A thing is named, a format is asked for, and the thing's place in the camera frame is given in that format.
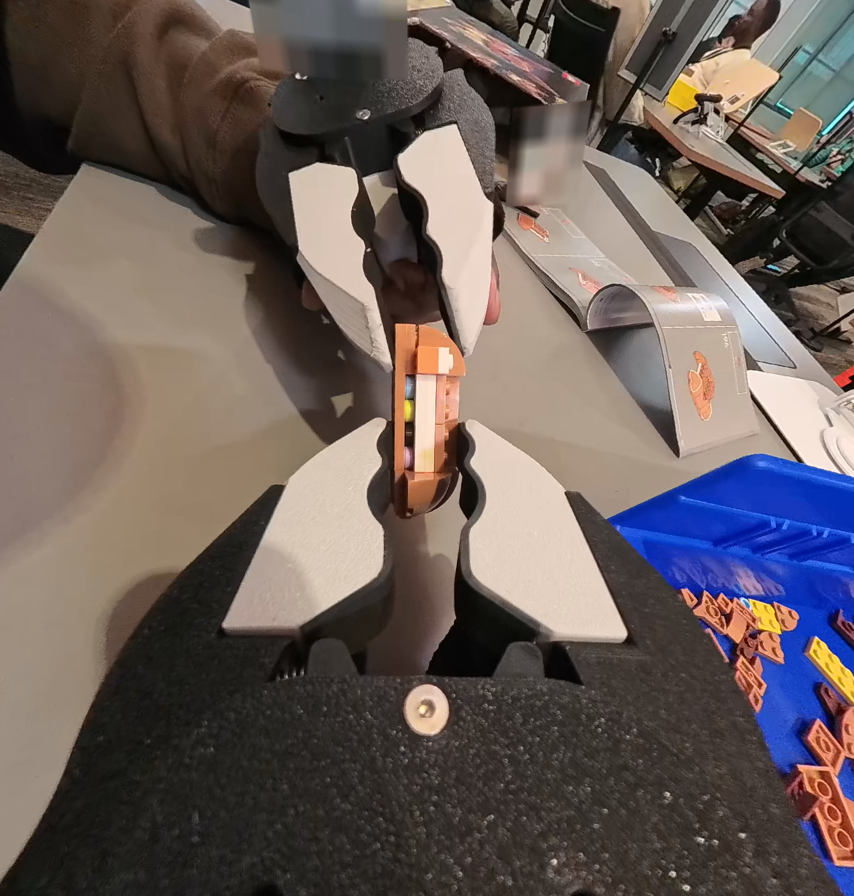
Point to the grey desk wooden edge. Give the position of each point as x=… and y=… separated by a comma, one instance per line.
x=721, y=157

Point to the grey screen on stand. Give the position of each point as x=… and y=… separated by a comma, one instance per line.
x=672, y=42

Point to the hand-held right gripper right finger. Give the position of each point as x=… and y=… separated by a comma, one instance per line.
x=539, y=560

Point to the dark lego set box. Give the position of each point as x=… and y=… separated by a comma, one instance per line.
x=497, y=52

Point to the person's left hand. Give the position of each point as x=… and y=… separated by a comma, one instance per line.
x=413, y=290

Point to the brown lego assembly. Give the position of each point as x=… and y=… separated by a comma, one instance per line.
x=427, y=420

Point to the white lamp stand base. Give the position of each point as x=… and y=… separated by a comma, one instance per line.
x=791, y=413

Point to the pile of brown lego pieces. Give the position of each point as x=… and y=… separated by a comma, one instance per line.
x=819, y=756

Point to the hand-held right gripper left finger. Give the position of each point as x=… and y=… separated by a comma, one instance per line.
x=315, y=553

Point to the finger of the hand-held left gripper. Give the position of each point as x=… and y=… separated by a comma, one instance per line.
x=462, y=231
x=329, y=238

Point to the lego instruction booklet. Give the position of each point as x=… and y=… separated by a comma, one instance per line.
x=700, y=364

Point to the blue plastic bin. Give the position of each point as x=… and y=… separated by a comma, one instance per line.
x=770, y=504

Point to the person's left forearm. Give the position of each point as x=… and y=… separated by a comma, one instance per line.
x=154, y=84

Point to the wooden chair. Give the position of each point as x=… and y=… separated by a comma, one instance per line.
x=749, y=87

